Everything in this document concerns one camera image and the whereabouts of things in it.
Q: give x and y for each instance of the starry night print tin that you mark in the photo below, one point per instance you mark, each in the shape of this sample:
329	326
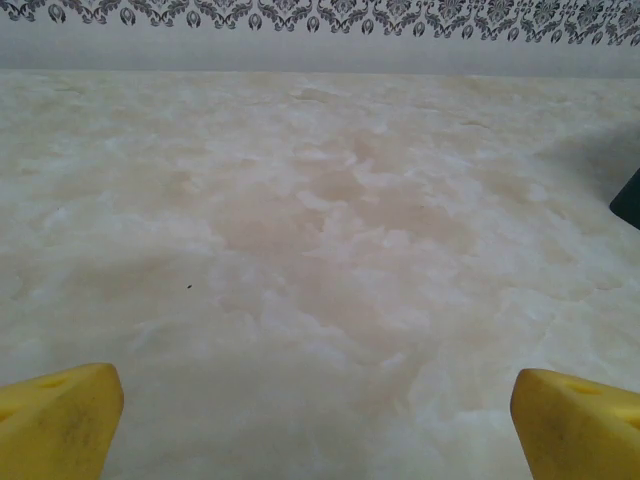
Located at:
629	200

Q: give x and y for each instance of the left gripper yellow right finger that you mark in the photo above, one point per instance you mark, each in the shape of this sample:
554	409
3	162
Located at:
580	430

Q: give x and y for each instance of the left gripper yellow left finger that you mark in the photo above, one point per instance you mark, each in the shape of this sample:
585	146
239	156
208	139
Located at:
55	425

